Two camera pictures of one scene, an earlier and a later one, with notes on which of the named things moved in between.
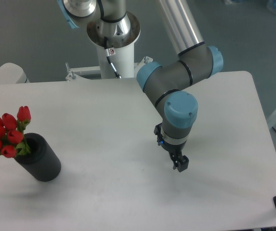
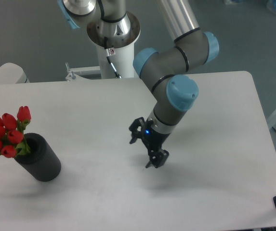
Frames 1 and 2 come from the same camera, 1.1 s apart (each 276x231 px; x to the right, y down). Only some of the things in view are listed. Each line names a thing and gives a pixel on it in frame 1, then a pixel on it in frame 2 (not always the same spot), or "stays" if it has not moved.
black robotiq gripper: [180, 161] → [154, 140]
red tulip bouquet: [5, 134] stays
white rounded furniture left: [8, 73] stays
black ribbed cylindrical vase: [42, 162] stays
